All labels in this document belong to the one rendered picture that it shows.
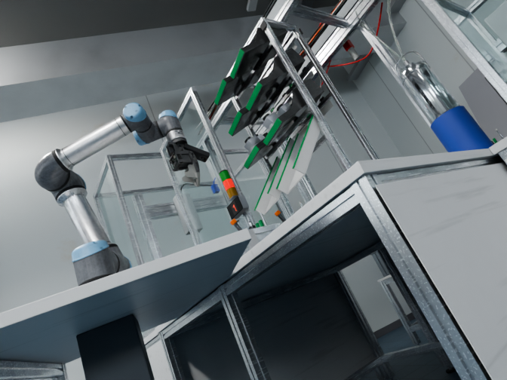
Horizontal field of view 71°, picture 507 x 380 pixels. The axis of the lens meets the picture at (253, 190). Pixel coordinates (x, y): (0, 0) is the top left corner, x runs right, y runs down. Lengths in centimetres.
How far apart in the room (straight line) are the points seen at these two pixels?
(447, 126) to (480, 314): 107
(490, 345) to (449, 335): 7
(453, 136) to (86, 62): 350
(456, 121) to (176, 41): 334
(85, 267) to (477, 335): 105
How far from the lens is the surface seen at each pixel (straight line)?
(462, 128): 176
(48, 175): 150
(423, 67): 189
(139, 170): 504
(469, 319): 81
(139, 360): 117
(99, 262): 126
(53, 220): 493
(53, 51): 439
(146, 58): 423
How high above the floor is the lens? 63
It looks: 20 degrees up
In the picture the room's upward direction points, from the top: 25 degrees counter-clockwise
